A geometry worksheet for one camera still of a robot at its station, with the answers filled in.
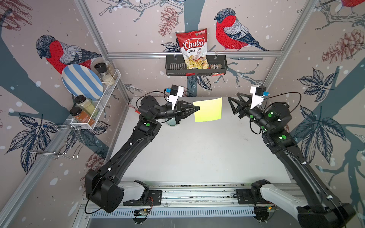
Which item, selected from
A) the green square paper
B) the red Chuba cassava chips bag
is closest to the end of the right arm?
the green square paper

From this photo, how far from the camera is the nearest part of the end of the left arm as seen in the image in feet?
1.74

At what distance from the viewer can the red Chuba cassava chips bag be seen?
2.62 feet

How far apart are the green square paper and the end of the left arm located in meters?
0.01
